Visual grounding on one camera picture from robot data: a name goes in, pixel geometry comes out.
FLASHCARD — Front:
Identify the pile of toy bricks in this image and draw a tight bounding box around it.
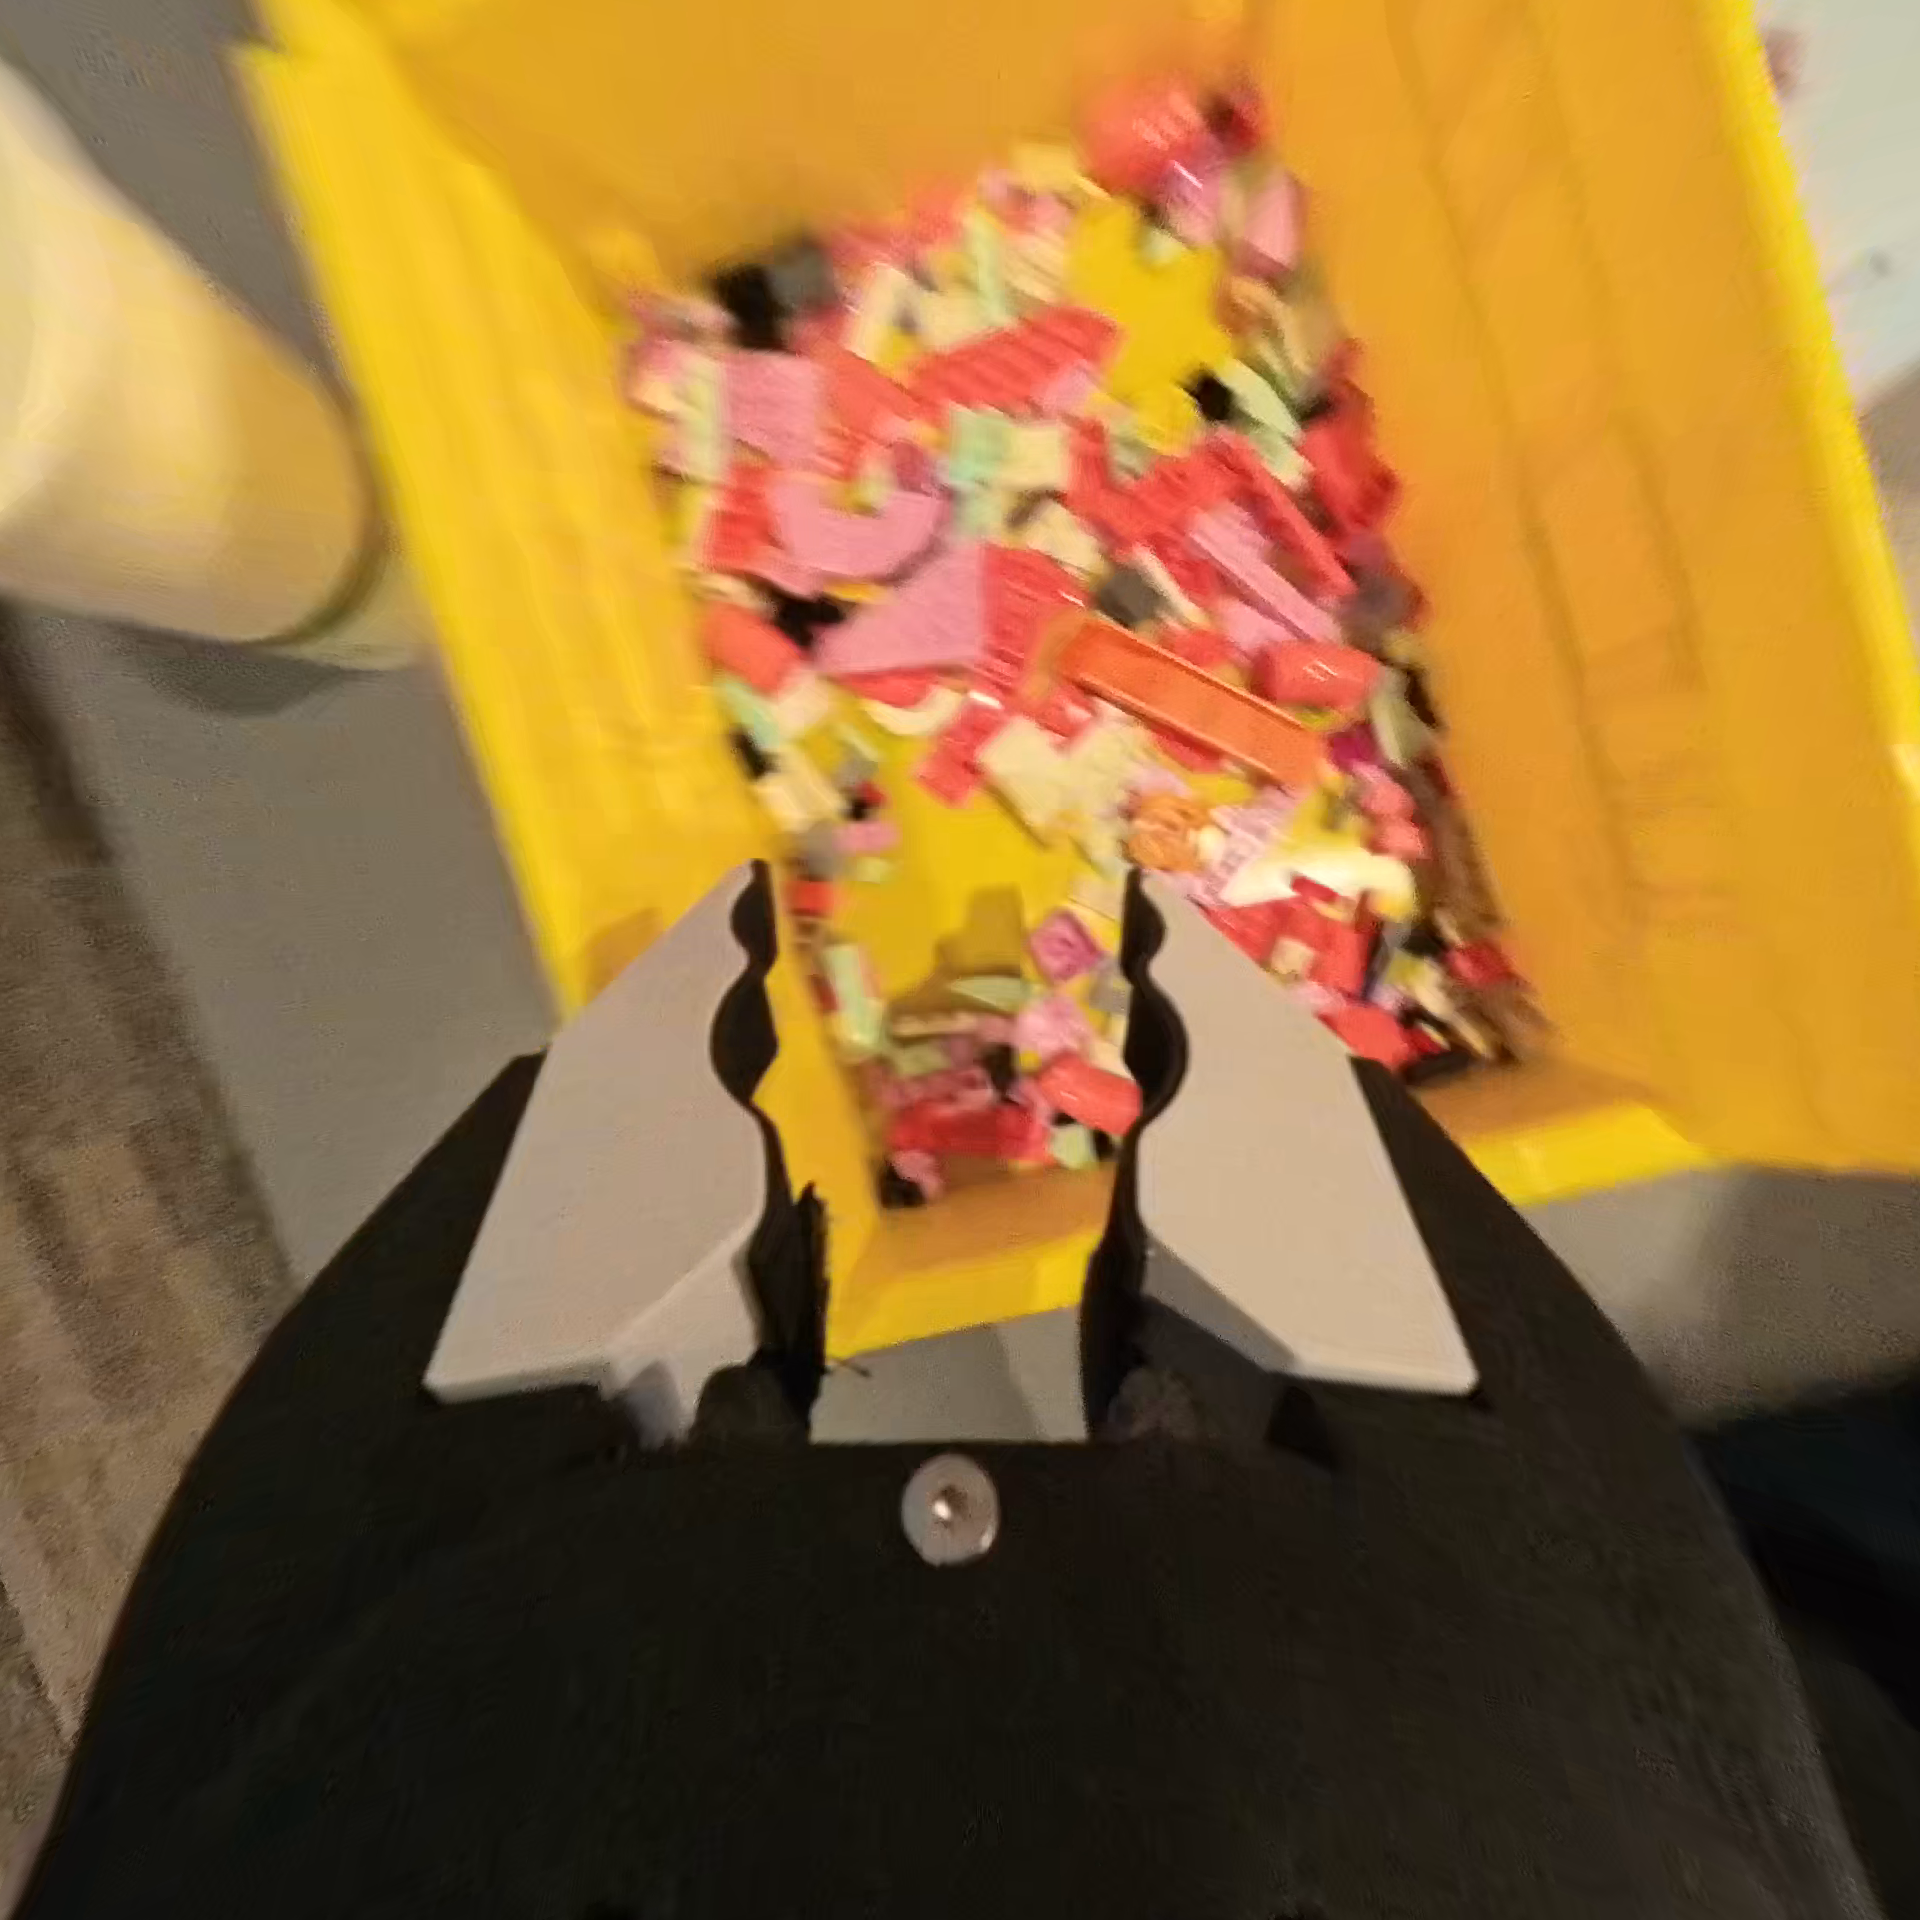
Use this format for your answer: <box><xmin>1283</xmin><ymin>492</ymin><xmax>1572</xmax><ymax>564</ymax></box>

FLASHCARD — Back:
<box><xmin>621</xmin><ymin>81</ymin><xmax>1547</xmax><ymax>1209</ymax></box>

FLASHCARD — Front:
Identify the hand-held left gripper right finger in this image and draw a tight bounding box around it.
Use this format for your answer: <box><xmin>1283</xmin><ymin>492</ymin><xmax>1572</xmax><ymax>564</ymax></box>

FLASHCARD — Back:
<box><xmin>1081</xmin><ymin>872</ymin><xmax>1482</xmax><ymax>1431</ymax></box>

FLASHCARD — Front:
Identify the white paper cup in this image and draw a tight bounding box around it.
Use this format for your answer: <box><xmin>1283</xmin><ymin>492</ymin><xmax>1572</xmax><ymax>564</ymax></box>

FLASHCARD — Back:
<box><xmin>0</xmin><ymin>61</ymin><xmax>422</xmax><ymax>669</ymax></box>

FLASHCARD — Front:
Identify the orange brick separator tool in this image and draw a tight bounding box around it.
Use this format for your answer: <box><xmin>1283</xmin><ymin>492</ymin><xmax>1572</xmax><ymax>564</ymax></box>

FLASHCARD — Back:
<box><xmin>1049</xmin><ymin>617</ymin><xmax>1327</xmax><ymax>790</ymax></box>

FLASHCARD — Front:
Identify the yellow plastic bin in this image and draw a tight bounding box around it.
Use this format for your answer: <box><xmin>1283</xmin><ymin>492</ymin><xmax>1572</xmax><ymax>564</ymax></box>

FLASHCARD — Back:
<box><xmin>226</xmin><ymin>0</ymin><xmax>1920</xmax><ymax>1358</ymax></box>

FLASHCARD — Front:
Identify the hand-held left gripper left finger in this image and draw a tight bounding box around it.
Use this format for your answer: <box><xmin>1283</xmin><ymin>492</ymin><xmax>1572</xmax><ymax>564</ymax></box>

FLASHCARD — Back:
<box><xmin>423</xmin><ymin>859</ymin><xmax>833</xmax><ymax>1445</ymax></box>

